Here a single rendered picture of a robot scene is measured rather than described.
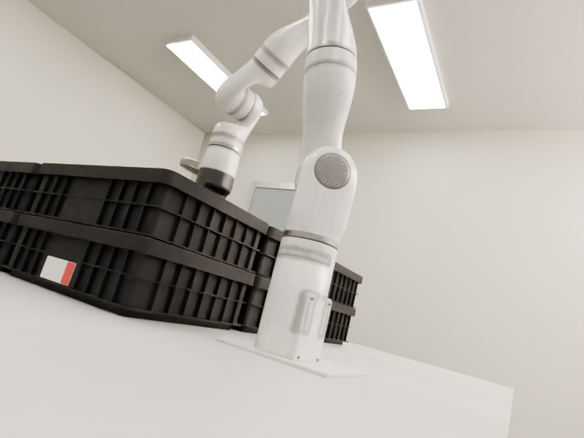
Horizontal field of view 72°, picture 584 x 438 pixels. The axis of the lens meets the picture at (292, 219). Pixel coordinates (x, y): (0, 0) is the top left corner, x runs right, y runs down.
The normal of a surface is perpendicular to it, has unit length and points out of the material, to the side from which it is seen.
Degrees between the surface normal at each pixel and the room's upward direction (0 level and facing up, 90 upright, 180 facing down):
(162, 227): 90
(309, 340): 89
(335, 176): 93
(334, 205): 92
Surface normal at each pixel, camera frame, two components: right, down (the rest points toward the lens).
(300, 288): 0.04, -0.22
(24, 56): 0.85, 0.11
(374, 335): -0.47, -0.31
